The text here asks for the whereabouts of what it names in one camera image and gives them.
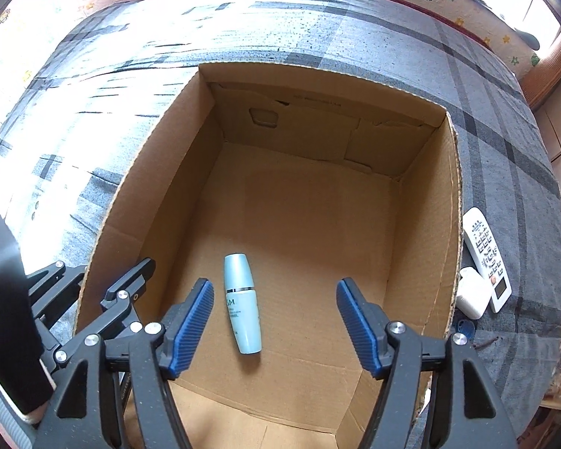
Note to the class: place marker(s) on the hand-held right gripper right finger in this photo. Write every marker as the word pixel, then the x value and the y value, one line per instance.
pixel 362 332

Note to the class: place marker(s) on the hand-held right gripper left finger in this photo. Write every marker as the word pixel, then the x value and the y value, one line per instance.
pixel 189 332

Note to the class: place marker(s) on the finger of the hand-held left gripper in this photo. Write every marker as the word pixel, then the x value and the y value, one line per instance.
pixel 56 285
pixel 131 280

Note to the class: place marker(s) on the light blue cosmetic bottle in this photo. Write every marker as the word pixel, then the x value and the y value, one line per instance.
pixel 243 308

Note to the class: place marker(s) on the small white charger plug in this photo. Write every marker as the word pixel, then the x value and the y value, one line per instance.
pixel 472 294

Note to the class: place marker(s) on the white remote control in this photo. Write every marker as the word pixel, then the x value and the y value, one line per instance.
pixel 484 248

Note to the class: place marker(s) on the brown cardboard box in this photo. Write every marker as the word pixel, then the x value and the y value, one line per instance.
pixel 285 196

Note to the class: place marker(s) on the person's left forearm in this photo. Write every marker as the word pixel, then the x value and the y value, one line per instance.
pixel 32 414

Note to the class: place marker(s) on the wooden headboard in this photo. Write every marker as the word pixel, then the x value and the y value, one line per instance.
pixel 547 70

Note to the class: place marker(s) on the dark grey object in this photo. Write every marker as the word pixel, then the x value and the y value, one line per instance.
pixel 528 38

